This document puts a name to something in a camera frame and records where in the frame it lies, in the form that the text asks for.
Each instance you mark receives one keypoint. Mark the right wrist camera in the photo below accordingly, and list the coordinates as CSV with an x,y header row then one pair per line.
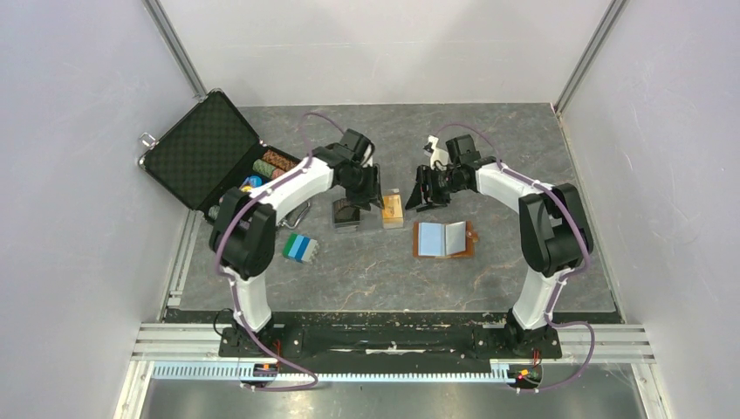
x,y
438,156

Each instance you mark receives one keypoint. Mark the white slotted cable duct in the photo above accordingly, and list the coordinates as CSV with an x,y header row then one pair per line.
x,y
244,371

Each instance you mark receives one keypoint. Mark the black aluminium poker chip case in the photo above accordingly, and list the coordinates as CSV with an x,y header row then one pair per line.
x,y
212,149

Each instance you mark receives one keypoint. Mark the brown leather card holder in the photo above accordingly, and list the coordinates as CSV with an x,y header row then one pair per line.
x,y
444,240

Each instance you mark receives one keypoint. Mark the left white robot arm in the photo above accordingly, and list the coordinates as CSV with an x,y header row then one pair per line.
x,y
243,237

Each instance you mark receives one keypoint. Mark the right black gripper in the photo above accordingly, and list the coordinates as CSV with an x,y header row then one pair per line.
x,y
422,197

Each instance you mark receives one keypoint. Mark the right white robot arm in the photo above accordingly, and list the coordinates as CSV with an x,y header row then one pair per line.
x,y
555,236

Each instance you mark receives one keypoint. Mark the clear box with dark cards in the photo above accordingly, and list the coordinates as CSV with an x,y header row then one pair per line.
x,y
345,217

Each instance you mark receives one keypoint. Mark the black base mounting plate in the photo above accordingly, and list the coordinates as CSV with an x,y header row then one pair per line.
x,y
299,335

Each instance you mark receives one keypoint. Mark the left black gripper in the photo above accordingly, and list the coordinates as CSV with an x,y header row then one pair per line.
x,y
372,194

